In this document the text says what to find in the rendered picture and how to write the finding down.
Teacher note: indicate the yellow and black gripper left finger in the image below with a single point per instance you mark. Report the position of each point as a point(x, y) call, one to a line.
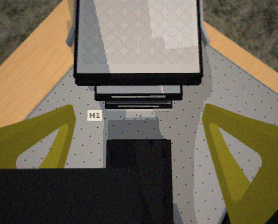
point(18, 137)

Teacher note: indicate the grey slotted shelf rack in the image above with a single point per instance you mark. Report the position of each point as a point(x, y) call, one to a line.
point(204, 36)

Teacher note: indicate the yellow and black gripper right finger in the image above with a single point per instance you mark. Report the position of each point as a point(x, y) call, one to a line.
point(246, 203)

